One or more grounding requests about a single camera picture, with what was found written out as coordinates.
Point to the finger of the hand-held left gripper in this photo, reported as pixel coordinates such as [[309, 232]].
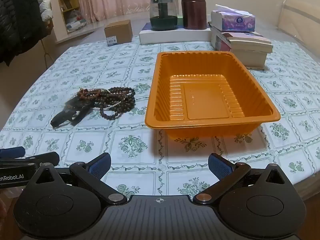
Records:
[[37, 158], [12, 152]]

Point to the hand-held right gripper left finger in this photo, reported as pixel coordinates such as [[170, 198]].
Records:
[[100, 167]]

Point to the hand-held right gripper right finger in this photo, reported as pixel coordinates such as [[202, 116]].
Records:
[[220, 167]]

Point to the small black case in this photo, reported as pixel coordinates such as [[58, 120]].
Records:
[[67, 115]]

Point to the orange plastic tray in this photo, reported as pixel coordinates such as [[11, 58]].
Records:
[[207, 97]]

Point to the floral green white tablecloth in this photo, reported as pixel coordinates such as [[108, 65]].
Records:
[[87, 62]]

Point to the pink cover book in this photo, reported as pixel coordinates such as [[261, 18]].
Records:
[[250, 42]]

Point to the black puffer jacket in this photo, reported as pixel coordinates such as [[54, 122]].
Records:
[[17, 22]]

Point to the brown cardboard box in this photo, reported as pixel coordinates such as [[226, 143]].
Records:
[[118, 32]]

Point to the flat white box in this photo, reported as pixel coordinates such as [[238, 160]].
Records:
[[170, 36]]

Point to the white plastic bag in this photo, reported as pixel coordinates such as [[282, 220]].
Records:
[[76, 21]]

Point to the purple tissue pack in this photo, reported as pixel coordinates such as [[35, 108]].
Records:
[[232, 21]]

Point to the small green box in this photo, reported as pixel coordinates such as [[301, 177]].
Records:
[[179, 21]]

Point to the white puffer jacket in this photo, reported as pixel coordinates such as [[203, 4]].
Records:
[[43, 0]]

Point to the dark brown metal canister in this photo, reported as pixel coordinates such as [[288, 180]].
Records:
[[193, 10]]

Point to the glass teapot green base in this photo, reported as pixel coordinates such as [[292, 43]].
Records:
[[163, 17]]

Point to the plastic-wrapped beige furniture panel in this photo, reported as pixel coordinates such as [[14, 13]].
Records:
[[302, 20]]

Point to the small picture frame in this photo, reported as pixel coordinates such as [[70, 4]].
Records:
[[67, 3]]

